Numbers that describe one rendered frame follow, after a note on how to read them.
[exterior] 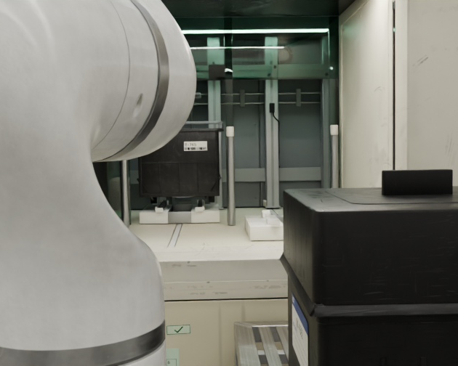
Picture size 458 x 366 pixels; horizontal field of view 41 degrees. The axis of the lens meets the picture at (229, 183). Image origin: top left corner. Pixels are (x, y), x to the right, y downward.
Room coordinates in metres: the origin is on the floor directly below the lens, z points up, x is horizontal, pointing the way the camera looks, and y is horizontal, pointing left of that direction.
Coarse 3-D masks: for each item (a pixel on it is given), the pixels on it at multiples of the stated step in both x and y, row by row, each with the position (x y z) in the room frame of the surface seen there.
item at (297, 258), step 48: (288, 192) 0.79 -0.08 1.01; (336, 192) 0.76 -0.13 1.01; (384, 192) 0.71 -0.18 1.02; (432, 192) 0.71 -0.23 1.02; (288, 240) 0.78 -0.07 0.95; (336, 240) 0.57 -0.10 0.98; (384, 240) 0.57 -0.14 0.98; (432, 240) 0.57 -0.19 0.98; (336, 288) 0.57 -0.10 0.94; (384, 288) 0.57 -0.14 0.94; (432, 288) 0.57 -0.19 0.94
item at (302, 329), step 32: (288, 288) 0.83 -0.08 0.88; (288, 320) 0.84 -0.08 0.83; (320, 320) 0.58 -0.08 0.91; (352, 320) 0.57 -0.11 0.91; (384, 320) 0.58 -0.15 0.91; (416, 320) 0.58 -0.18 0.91; (448, 320) 0.58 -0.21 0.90; (320, 352) 0.58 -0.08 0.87; (352, 352) 0.58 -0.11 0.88; (384, 352) 0.58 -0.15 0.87; (416, 352) 0.58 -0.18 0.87; (448, 352) 0.58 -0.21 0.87
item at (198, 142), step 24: (168, 144) 1.61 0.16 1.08; (192, 144) 1.61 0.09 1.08; (216, 144) 1.62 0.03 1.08; (144, 168) 1.61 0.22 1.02; (168, 168) 1.61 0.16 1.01; (192, 168) 1.61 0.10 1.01; (216, 168) 1.62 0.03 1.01; (144, 192) 1.61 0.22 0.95; (168, 192) 1.61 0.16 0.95; (192, 192) 1.61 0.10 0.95; (216, 192) 1.62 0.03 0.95
